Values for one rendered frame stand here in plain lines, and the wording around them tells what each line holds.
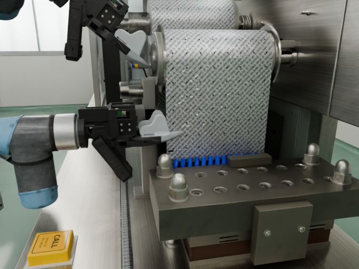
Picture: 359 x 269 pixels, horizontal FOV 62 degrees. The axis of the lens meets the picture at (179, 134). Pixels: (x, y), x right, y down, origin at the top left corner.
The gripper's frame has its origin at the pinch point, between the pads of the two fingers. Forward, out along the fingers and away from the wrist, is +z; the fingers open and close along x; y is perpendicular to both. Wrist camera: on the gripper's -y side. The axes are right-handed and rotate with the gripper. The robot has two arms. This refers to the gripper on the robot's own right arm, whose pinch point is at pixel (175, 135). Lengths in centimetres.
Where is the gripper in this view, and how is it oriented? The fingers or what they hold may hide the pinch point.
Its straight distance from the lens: 65.7
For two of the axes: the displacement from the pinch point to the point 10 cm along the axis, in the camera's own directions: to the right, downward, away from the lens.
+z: 9.8, -0.6, 1.8
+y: 0.0, -9.5, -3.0
